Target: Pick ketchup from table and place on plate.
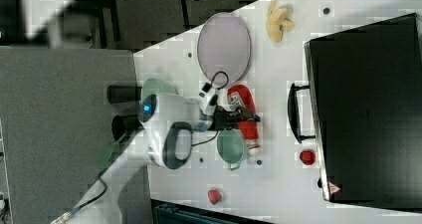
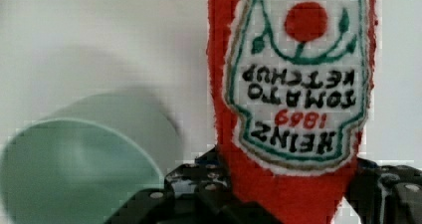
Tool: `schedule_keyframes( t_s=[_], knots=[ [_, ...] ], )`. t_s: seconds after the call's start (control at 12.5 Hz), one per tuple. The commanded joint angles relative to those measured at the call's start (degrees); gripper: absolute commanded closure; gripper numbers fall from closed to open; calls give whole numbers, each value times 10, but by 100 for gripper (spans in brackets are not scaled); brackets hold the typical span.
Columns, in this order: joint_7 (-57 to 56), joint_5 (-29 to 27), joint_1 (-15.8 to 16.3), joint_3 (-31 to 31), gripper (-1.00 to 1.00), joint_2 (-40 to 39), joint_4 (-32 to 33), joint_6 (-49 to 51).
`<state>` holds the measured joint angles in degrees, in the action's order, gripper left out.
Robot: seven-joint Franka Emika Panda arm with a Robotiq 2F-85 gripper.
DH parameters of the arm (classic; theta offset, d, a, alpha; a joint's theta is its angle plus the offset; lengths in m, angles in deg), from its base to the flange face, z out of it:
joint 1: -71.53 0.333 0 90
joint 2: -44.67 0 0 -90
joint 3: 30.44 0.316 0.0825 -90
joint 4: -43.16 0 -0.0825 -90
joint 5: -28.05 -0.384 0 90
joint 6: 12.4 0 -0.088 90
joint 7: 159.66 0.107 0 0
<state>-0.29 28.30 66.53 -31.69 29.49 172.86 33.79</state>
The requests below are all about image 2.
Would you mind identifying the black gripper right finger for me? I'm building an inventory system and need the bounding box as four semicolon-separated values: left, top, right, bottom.
345;158;422;224

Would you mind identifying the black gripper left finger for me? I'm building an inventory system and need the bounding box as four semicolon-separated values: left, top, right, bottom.
105;148;283;224

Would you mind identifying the green mug with handle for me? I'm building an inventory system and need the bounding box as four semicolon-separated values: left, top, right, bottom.
1;90;183;224

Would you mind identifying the red plush ketchup bottle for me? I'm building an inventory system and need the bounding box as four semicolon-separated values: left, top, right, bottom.
207;0;376;224

